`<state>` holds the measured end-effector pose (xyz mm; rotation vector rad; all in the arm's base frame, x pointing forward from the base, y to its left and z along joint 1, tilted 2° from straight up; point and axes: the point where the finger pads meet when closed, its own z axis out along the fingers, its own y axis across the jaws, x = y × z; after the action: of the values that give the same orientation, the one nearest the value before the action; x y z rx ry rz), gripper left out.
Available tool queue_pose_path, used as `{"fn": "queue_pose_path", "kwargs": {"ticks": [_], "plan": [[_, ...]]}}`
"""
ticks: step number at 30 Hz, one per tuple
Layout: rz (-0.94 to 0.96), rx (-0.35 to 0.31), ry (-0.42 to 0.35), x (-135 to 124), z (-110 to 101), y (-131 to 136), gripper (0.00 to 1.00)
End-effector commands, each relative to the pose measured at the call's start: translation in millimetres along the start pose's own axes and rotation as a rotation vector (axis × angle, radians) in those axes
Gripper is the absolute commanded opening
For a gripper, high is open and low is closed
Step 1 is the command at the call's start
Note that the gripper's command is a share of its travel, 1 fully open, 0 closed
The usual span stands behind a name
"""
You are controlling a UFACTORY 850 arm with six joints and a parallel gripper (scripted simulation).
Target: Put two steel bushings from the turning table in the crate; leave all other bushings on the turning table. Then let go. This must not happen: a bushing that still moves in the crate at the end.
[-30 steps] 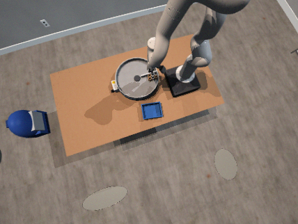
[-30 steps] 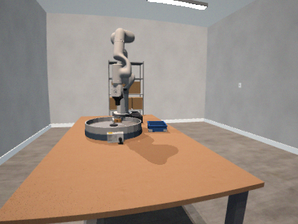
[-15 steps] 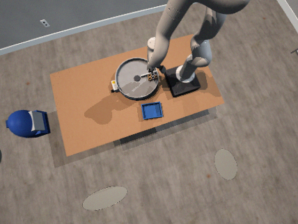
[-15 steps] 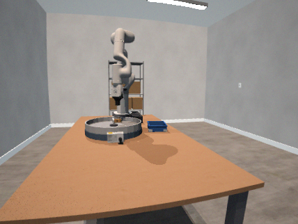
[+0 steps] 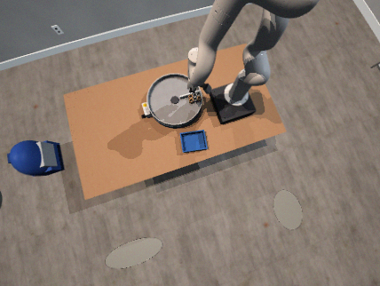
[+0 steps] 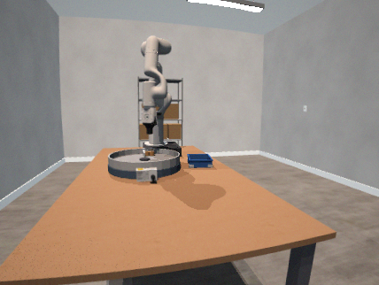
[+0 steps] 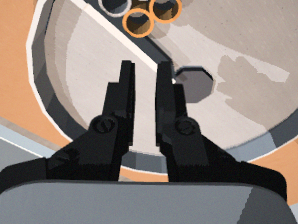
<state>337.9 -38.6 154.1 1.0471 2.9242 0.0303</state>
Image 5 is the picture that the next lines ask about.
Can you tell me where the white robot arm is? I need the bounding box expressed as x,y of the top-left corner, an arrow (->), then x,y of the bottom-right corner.
187,0 -> 320,106

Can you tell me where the blue open crate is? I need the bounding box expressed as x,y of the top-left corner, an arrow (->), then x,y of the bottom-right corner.
180,130 -> 207,153

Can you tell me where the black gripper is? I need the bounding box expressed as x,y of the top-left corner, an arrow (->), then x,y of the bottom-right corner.
187,79 -> 196,93

